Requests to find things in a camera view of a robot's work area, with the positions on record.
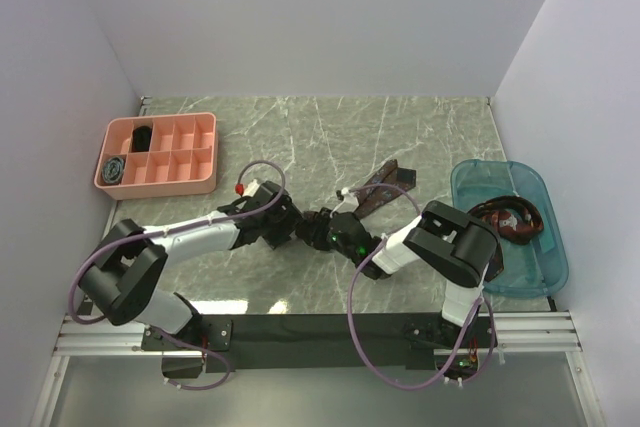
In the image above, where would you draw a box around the purple cable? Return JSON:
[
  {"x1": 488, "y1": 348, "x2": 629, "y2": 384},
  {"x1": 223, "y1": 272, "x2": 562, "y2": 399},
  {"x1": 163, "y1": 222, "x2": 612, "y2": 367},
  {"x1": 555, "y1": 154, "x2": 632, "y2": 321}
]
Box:
[
  {"x1": 67, "y1": 160, "x2": 287, "y2": 391},
  {"x1": 337, "y1": 184, "x2": 497, "y2": 392}
]

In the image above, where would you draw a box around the dark red patterned tie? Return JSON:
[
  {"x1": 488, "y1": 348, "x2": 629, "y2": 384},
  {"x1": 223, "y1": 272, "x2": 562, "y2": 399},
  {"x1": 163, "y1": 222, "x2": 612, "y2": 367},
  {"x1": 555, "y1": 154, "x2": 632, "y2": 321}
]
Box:
[{"x1": 467, "y1": 195, "x2": 546, "y2": 281}]

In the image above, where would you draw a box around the black rolled tie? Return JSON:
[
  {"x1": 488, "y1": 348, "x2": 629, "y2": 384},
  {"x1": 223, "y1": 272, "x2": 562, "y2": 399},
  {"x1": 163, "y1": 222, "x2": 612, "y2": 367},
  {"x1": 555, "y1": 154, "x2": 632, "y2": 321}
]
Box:
[{"x1": 130, "y1": 125, "x2": 153, "y2": 153}]

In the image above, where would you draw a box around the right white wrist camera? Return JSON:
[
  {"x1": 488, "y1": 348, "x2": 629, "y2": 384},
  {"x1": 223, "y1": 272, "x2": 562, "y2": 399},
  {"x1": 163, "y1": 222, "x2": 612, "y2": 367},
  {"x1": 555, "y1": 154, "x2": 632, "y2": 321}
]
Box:
[{"x1": 334, "y1": 188, "x2": 359, "y2": 212}]

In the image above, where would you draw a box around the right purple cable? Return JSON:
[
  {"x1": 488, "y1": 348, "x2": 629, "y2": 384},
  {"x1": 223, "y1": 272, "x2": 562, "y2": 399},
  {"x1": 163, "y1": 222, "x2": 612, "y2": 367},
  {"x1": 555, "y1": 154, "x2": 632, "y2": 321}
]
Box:
[{"x1": 337, "y1": 184, "x2": 497, "y2": 392}]

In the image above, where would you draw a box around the pink compartment organizer tray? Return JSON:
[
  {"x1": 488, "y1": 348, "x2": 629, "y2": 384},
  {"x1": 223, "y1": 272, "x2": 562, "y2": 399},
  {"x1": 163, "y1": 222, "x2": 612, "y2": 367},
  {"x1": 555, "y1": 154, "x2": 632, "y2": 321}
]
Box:
[{"x1": 94, "y1": 112, "x2": 218, "y2": 200}]

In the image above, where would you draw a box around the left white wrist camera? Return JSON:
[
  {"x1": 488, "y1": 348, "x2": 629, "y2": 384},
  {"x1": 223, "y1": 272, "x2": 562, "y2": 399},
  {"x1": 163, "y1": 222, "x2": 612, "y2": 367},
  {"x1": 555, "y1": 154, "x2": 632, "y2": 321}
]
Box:
[{"x1": 235, "y1": 179, "x2": 262, "y2": 197}]

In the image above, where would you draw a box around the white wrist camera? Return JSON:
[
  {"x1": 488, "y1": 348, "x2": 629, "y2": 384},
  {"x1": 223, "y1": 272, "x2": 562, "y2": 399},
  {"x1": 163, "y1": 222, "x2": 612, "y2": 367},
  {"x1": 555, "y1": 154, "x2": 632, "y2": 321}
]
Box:
[
  {"x1": 334, "y1": 188, "x2": 359, "y2": 212},
  {"x1": 235, "y1": 179, "x2": 262, "y2": 197}
]

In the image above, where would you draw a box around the aluminium frame rail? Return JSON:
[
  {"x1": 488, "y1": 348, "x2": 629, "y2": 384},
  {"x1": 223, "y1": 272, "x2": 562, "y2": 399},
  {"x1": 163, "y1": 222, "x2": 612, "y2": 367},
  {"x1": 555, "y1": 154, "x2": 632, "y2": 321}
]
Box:
[{"x1": 31, "y1": 302, "x2": 587, "y2": 426}]

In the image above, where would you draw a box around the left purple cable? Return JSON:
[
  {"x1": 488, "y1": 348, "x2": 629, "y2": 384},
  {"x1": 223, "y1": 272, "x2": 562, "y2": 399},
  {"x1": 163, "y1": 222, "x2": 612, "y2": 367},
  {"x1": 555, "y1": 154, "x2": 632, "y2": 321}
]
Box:
[{"x1": 67, "y1": 160, "x2": 287, "y2": 391}]

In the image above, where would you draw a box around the brown blue floral tie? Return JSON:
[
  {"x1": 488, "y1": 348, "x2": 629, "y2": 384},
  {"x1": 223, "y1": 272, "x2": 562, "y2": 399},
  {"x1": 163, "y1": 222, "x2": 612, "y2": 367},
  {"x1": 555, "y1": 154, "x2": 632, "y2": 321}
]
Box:
[{"x1": 304, "y1": 159, "x2": 419, "y2": 228}]

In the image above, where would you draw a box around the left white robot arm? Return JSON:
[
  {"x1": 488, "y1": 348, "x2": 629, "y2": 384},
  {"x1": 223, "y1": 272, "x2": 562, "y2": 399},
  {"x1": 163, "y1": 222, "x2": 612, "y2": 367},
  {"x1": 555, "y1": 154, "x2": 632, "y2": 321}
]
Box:
[{"x1": 77, "y1": 181, "x2": 303, "y2": 349}]

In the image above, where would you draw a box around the teal transparent plastic bin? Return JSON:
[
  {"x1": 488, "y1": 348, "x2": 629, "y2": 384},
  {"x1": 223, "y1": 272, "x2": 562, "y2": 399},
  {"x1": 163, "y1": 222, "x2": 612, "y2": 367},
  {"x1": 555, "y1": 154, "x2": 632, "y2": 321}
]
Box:
[{"x1": 450, "y1": 159, "x2": 569, "y2": 298}]

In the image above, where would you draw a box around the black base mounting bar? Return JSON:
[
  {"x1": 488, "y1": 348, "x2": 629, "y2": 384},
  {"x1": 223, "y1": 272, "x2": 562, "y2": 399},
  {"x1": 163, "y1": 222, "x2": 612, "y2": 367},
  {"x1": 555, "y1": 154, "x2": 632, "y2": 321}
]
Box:
[{"x1": 139, "y1": 311, "x2": 496, "y2": 374}]

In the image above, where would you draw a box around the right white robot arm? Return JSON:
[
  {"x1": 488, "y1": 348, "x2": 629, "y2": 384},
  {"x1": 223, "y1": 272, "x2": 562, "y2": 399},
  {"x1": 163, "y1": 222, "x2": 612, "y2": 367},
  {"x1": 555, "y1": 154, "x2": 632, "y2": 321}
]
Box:
[{"x1": 295, "y1": 201, "x2": 503, "y2": 346}]

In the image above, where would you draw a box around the grey patterned rolled tie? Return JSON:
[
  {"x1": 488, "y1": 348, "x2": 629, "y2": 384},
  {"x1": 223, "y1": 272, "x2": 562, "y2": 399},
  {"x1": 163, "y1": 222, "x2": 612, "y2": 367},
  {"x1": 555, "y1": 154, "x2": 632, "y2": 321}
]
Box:
[{"x1": 101, "y1": 156, "x2": 126, "y2": 185}]

